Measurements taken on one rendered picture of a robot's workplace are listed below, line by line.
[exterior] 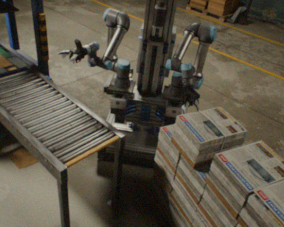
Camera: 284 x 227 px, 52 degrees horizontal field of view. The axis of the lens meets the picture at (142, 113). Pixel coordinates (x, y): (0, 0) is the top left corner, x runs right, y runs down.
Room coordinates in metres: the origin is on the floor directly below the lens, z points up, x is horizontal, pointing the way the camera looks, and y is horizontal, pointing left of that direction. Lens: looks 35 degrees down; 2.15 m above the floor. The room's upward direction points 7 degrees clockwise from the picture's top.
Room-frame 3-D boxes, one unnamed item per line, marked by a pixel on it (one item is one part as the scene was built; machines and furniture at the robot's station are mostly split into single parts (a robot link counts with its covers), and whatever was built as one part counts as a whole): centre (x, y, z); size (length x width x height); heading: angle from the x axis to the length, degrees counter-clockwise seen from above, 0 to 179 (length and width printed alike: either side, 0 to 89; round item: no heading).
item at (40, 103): (1.87, 0.84, 0.77); 0.47 x 0.05 x 0.05; 140
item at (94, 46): (2.13, 0.46, 1.21); 0.11 x 0.08 x 0.09; 152
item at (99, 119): (2.02, 0.63, 0.74); 1.34 x 0.05 x 0.12; 50
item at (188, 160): (1.48, -0.36, 0.86); 0.29 x 0.16 x 0.04; 30
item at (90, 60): (2.12, 0.44, 1.12); 0.11 x 0.08 x 0.11; 62
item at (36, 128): (1.71, 0.64, 0.77); 0.47 x 0.05 x 0.05; 140
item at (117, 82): (2.29, 0.21, 0.87); 0.15 x 0.15 x 0.10
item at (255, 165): (1.20, -0.66, 1.06); 0.37 x 0.29 x 0.01; 120
